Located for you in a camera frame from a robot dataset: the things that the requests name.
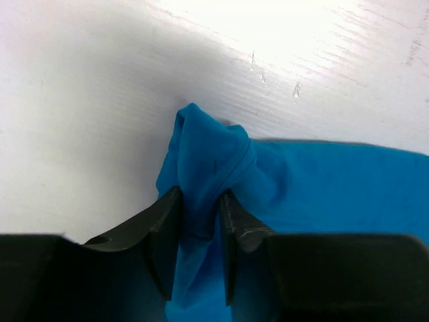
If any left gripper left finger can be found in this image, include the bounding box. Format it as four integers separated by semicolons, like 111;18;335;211
1;187;182;321

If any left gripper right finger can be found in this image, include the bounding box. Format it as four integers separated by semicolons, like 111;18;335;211
219;192;428;321

